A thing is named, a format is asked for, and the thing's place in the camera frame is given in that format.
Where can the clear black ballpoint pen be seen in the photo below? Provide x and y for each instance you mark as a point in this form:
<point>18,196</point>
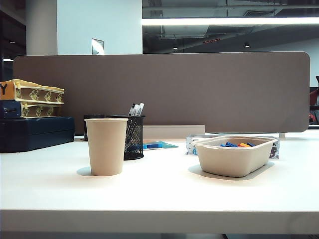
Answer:
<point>132,109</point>

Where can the white capped pen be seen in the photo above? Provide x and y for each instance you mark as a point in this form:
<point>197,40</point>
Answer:
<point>137,110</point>
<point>141,109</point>

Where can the black mesh pen holder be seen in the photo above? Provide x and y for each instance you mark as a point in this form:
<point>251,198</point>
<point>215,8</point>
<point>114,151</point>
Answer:
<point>135,147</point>

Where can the black cylinder container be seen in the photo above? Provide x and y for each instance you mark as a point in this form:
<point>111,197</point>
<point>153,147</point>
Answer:
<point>94,116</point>

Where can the teal letter packet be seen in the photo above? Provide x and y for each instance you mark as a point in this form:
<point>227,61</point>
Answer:
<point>162,145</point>

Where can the clear plastic chip box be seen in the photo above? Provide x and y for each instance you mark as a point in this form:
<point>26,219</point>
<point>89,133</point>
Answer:
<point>190,147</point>

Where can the brown fabric desk divider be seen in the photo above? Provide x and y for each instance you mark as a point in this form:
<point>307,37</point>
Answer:
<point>199,94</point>

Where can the beige paper cup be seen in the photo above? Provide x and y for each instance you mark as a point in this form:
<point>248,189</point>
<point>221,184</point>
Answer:
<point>107,147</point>

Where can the blue plastic letter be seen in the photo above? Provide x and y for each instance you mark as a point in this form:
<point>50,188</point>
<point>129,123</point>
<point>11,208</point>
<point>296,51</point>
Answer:
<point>228,144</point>
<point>250,144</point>

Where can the beige pulp tray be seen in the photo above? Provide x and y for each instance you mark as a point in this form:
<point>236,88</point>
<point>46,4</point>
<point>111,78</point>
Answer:
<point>231,161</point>

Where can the orange plastic letter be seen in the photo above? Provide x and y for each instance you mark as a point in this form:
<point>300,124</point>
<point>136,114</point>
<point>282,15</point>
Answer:
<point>243,145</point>

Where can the long ceiling light strip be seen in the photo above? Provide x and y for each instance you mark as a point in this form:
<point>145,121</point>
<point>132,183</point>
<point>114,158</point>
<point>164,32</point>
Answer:
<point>224,21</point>

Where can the blue-ended yellow box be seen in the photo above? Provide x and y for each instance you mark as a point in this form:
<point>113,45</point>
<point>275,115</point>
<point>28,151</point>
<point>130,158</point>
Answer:
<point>37,110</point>

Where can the navy plastic case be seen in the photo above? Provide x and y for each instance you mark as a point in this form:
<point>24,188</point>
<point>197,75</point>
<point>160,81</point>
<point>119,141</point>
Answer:
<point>37,134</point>

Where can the orange-ended yellow box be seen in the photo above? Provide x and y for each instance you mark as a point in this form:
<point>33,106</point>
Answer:
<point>37,93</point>

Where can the white round column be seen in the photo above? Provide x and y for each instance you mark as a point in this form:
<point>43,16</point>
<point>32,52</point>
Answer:
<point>41,27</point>

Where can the red black office chair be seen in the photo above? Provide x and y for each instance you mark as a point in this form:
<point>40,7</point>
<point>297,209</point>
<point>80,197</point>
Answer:
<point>314,104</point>

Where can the silver wall sign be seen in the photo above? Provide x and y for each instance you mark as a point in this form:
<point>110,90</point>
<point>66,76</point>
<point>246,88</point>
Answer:
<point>97,46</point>

